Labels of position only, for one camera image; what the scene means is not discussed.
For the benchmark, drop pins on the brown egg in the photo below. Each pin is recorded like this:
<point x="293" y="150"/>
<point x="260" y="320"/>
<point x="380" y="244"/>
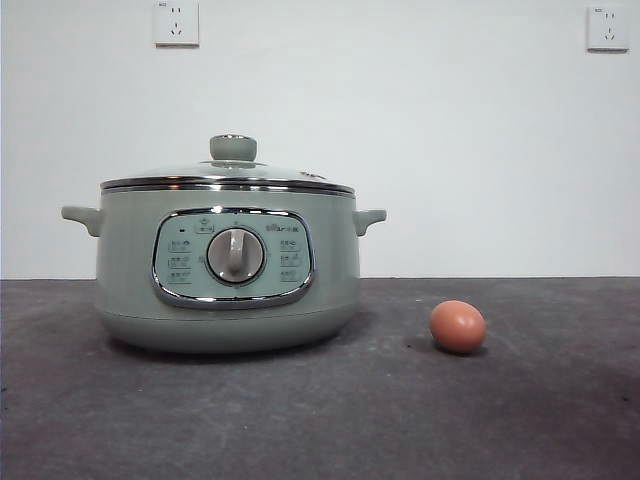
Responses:
<point x="457" y="327"/>

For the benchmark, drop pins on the pale green electric cooking pot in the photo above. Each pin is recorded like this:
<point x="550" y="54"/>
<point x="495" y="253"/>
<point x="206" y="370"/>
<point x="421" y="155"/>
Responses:
<point x="130" y="270"/>

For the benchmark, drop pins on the glass lid with green knob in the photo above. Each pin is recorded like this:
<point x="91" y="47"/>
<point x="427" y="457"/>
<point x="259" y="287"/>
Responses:
<point x="233" y="148"/>

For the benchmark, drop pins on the white wall socket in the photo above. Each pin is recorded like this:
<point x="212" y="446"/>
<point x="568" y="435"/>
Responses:
<point x="176" y="24"/>
<point x="607" y="29"/>

